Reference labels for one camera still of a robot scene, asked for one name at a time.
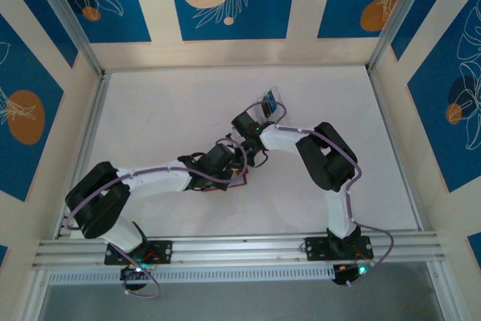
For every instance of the aluminium table side rail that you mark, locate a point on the aluminium table side rail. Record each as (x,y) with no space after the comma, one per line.
(92,118)
(382,110)

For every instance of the clear plastic card box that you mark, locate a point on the clear plastic card box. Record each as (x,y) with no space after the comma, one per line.
(280,97)

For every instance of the aluminium frame post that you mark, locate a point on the aluminium frame post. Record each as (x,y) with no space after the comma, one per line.
(396,16)
(67,16)

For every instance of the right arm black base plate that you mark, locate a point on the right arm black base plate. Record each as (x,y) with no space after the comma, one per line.
(315,249)

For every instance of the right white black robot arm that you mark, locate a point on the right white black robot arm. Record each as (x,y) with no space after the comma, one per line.
(336,208)

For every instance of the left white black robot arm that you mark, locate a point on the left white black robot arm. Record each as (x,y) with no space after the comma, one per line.
(158,183)

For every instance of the red leather card holder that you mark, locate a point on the red leather card holder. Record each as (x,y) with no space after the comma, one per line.
(244,182)

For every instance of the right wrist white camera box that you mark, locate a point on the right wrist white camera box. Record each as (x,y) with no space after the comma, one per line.
(230,135)

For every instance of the aluminium mounting rail beam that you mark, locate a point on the aluminium mounting rail beam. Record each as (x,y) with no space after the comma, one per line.
(240,249)

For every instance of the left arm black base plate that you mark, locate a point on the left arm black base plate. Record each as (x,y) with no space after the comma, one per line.
(165,251)

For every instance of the blue credit card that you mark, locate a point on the blue credit card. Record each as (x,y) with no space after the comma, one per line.
(270,96)

